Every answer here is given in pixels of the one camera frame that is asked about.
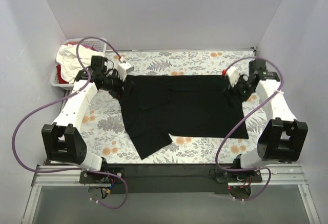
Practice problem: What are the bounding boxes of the black t-shirt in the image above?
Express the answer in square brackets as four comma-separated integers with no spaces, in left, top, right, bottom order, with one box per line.
[119,75,244,159]

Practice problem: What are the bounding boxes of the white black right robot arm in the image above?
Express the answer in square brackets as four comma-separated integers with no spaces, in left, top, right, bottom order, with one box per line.
[222,58,308,182]

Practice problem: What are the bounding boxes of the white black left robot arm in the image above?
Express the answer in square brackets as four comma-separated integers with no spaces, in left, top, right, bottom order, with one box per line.
[42,56,123,172]

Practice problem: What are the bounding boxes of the red t-shirt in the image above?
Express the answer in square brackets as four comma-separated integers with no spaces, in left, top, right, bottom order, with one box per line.
[55,42,103,85]

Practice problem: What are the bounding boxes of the white t-shirt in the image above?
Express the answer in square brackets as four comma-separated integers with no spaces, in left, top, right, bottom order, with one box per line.
[55,43,106,84]

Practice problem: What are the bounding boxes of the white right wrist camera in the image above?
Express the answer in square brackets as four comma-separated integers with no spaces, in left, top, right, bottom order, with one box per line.
[222,67,240,87]

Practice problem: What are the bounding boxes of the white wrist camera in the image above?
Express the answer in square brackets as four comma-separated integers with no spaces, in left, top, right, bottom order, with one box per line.
[116,57,134,82]
[222,67,240,87]

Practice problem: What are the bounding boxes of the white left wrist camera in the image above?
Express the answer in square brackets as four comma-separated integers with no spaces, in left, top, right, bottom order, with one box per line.
[116,57,134,82]

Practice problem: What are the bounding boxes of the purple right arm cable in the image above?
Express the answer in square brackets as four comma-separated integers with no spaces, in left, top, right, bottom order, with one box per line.
[215,57,284,202]

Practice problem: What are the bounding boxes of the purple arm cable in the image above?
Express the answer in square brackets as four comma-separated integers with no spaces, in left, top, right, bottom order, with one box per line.
[12,37,129,209]
[215,57,284,202]

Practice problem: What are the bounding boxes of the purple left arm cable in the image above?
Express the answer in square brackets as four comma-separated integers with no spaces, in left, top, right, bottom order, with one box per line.
[12,37,129,209]

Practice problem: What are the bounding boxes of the aluminium frame rail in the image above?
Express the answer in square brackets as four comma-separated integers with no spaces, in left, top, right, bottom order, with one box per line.
[22,164,320,223]

